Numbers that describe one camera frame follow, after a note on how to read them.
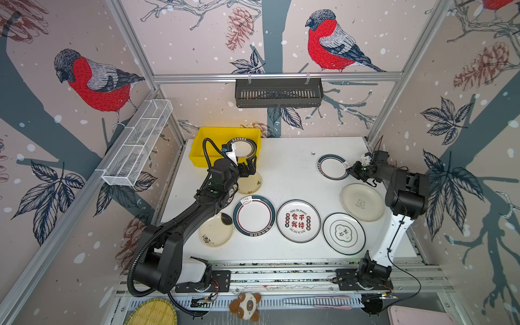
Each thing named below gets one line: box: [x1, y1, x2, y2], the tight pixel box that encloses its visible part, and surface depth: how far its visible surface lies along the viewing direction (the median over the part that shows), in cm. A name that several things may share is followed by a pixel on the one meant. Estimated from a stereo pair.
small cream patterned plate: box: [236, 171, 263, 195], surface depth 102 cm
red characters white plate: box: [276, 199, 322, 244], surface depth 90 cm
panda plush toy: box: [228, 292, 263, 322], surface depth 68 cm
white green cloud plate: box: [322, 212, 367, 256], surface depth 86 cm
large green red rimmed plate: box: [232, 195, 277, 237], surface depth 92 cm
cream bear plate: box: [340, 182, 386, 223], surface depth 97 cm
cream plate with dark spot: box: [199, 212, 235, 248], surface depth 88 cm
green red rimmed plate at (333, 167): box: [316, 153, 351, 182], surface depth 109 cm
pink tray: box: [387, 305, 456, 325], surface depth 66 cm
